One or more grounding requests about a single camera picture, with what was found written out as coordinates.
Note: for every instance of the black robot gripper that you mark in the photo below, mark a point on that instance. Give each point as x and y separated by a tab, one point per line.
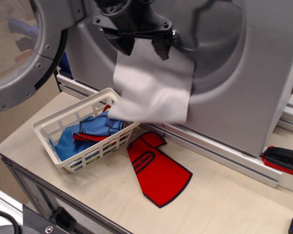
124	20

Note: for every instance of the grey cloth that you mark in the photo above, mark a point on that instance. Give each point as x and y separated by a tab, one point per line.
152	90

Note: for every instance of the grey toy washing machine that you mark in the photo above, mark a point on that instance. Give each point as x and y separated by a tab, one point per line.
229	75

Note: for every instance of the white plastic laundry basket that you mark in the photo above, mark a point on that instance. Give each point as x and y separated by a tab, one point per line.
52	127

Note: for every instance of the blue jeans cloth piece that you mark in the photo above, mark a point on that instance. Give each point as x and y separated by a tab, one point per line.
100	126

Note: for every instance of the red cloth in basket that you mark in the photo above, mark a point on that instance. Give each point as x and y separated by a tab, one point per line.
85	137

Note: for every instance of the grey round washer door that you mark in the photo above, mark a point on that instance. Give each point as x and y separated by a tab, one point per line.
33	35

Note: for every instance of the plain blue cloth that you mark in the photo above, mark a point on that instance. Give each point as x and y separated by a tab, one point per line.
67	146

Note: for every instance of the red shirt cloth cutout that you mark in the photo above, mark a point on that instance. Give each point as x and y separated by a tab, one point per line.
161	178

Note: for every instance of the red and black clamp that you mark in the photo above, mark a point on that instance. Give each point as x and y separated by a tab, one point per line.
279	158

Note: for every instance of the aluminium rail under washer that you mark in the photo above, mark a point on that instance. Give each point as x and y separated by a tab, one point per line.
210	151

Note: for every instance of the aluminium table frame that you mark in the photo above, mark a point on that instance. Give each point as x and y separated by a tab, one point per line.
44	196

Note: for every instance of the black metal bracket with bolt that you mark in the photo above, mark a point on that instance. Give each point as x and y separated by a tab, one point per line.
37	224

